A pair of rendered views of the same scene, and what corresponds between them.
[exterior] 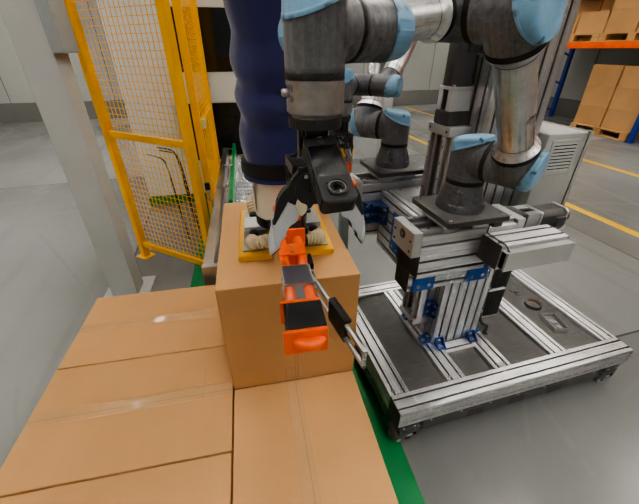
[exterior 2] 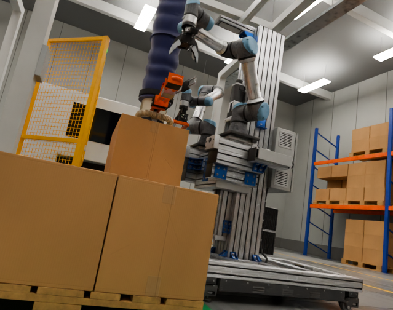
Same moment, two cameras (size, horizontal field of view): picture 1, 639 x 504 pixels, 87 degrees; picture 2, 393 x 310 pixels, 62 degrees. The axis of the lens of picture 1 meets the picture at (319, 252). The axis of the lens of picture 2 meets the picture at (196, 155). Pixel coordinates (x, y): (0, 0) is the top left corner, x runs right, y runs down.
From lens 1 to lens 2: 1.51 m
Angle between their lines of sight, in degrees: 43
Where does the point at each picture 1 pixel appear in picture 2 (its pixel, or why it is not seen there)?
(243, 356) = (120, 159)
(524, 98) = (252, 74)
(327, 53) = (194, 10)
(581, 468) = not seen: outside the picture
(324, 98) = (192, 18)
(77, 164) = (8, 128)
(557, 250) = (283, 157)
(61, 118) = (16, 103)
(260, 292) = (142, 122)
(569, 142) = (288, 133)
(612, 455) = not seen: outside the picture
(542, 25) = (251, 47)
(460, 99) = not seen: hidden behind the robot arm
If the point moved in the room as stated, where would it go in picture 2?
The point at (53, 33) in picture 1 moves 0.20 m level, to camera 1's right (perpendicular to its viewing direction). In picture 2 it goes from (40, 67) to (63, 72)
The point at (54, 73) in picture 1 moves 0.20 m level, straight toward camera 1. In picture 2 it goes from (28, 82) to (35, 77)
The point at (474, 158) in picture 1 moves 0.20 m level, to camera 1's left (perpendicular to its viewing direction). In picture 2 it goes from (241, 108) to (212, 103)
